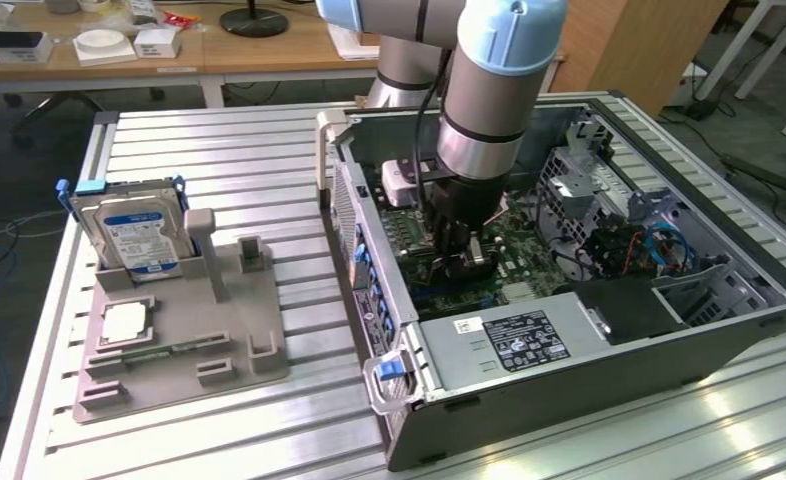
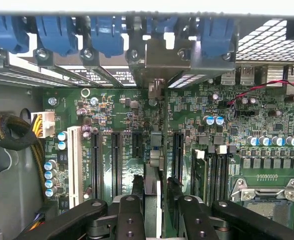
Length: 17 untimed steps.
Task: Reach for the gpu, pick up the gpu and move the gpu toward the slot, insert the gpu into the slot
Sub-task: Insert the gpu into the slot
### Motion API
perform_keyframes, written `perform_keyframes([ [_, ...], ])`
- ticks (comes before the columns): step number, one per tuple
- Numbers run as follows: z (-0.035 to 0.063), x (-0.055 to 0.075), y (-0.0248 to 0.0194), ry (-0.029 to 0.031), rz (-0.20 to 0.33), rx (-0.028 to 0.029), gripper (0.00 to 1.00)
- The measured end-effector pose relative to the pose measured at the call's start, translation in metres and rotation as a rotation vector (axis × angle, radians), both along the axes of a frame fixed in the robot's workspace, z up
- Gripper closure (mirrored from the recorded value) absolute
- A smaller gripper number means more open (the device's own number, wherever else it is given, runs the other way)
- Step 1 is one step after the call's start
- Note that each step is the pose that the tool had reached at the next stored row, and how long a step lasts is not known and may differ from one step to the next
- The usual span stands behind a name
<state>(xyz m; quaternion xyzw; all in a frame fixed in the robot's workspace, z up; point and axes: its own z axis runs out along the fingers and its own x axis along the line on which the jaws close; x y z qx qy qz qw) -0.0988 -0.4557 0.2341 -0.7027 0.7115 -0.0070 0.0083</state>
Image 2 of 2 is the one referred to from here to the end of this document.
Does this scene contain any long black expansion slot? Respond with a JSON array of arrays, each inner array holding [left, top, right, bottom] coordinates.
[[90, 131, 103, 201], [111, 131, 123, 200], [173, 131, 185, 187]]

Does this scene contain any white expansion slot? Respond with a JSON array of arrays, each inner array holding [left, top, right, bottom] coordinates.
[[67, 125, 84, 210]]

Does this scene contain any short black expansion slot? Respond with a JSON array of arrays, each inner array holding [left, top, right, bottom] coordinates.
[[131, 132, 143, 159]]

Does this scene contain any blue slot retention clip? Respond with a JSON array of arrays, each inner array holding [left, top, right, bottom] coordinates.
[[146, 16, 179, 36], [35, 16, 79, 57], [0, 16, 29, 55], [199, 16, 235, 60], [90, 16, 124, 59]]

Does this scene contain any green RAM stick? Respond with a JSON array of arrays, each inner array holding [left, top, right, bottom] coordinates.
[[191, 149, 208, 202]]

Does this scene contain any CPU socket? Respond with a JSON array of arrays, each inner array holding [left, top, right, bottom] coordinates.
[[230, 174, 294, 236]]

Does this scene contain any green motherboard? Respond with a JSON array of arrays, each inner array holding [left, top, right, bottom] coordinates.
[[42, 63, 294, 240]]

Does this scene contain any open black PC case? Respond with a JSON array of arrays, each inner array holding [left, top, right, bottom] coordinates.
[[0, 9, 294, 240]]

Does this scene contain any multicolour power wire bundle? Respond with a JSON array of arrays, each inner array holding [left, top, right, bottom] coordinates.
[[26, 212, 47, 232]]

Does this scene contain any braided yellow black power wire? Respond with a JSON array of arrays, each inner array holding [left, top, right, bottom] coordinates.
[[0, 111, 55, 203]]

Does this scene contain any red black twisted wire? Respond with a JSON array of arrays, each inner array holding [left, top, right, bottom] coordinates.
[[226, 79, 294, 107]]

